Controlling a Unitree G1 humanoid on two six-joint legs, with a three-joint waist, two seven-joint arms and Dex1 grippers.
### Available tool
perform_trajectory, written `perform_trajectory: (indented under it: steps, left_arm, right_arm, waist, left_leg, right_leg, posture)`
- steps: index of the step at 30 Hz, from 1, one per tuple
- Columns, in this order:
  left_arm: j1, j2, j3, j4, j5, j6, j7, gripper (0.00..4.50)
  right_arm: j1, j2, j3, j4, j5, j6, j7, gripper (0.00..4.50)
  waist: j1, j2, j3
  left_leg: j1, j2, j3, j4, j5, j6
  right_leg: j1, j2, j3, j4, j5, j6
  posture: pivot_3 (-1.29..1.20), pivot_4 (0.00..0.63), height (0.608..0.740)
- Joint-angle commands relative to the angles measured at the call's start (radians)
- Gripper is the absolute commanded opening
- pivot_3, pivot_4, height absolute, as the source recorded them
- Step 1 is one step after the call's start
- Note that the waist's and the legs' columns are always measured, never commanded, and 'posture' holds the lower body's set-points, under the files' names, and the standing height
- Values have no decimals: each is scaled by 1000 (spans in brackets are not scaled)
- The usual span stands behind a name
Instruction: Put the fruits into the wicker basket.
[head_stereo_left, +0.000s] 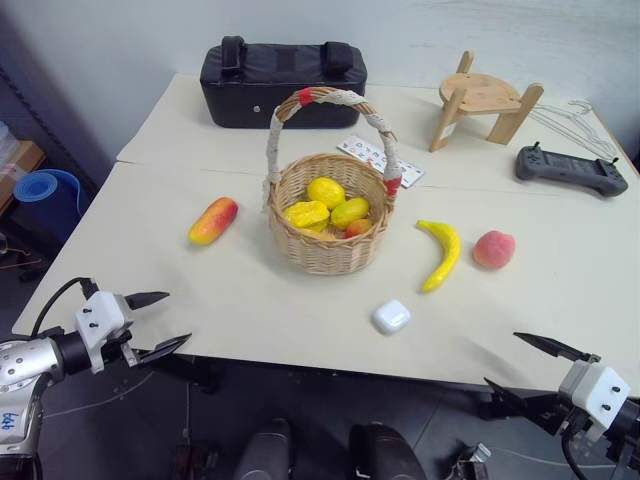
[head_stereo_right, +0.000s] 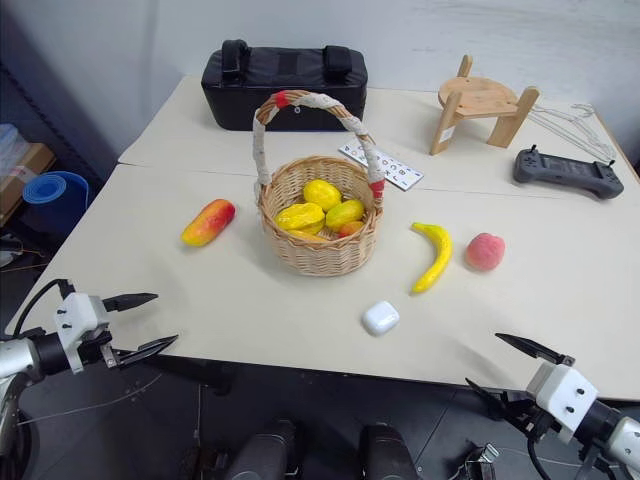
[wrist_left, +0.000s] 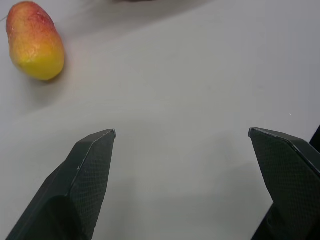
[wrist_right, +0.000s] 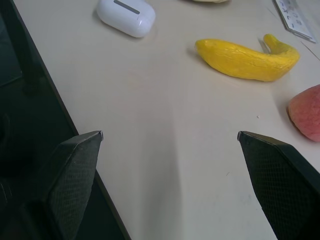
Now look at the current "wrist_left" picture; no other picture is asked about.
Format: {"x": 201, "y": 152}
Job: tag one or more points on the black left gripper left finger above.
{"x": 75, "y": 190}

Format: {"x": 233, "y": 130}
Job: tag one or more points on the red and yellow mango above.
{"x": 35, "y": 42}

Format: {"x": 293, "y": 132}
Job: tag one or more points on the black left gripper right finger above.
{"x": 290, "y": 180}

